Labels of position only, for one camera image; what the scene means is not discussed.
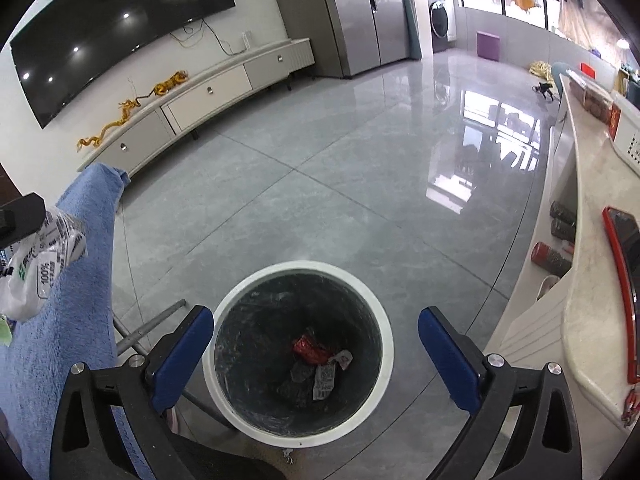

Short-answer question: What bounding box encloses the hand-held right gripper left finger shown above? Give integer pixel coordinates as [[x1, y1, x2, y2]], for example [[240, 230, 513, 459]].
[[50, 305, 216, 480]]

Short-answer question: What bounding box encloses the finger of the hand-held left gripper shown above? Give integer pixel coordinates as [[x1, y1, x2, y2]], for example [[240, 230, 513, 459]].
[[0, 192, 47, 251]]

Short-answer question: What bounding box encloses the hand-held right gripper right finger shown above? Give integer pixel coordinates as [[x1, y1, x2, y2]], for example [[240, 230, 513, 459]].
[[418, 306, 583, 480]]

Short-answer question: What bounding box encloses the white printed plastic bag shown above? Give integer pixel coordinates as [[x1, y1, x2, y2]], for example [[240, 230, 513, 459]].
[[0, 207, 90, 323]]

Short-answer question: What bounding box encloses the white round bin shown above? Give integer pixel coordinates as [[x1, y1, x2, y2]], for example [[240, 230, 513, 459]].
[[202, 260, 396, 448]]

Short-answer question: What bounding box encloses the metal table leg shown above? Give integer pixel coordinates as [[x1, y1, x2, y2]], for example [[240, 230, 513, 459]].
[[114, 299, 187, 356]]

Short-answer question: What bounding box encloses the white barcode wrapper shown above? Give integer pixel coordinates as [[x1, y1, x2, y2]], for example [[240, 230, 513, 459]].
[[312, 364, 337, 401]]

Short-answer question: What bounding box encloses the red wrapper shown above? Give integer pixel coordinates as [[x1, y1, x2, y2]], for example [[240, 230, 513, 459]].
[[292, 335, 336, 365]]

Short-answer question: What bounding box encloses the white marble counter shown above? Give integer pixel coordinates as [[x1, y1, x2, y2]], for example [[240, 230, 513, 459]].
[[482, 72, 640, 431]]

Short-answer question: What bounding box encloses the dark jar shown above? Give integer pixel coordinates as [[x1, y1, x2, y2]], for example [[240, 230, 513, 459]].
[[549, 201, 577, 223], [550, 219, 577, 243]]

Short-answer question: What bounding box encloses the white television cabinet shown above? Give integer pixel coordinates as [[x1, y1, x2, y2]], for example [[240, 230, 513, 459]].
[[77, 37, 316, 176]]

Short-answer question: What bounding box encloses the white printed box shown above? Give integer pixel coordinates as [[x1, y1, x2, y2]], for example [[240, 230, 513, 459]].
[[607, 105, 640, 176]]

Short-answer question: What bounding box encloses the brown red box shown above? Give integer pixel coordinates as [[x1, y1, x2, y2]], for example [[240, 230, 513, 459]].
[[567, 71, 615, 126]]

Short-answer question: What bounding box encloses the purple stool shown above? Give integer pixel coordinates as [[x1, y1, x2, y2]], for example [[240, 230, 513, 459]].
[[475, 31, 503, 61]]

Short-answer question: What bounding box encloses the white washing machine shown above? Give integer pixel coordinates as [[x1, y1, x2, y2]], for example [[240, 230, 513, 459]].
[[427, 0, 458, 41]]

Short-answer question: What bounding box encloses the grey refrigerator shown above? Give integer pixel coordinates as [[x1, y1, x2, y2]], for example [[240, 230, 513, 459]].
[[316, 0, 412, 78]]

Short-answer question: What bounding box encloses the red cord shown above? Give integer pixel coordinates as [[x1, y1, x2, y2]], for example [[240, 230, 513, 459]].
[[620, 382, 640, 428]]

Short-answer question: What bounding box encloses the black wall television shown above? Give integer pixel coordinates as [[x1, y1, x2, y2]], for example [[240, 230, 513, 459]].
[[9, 0, 237, 130]]

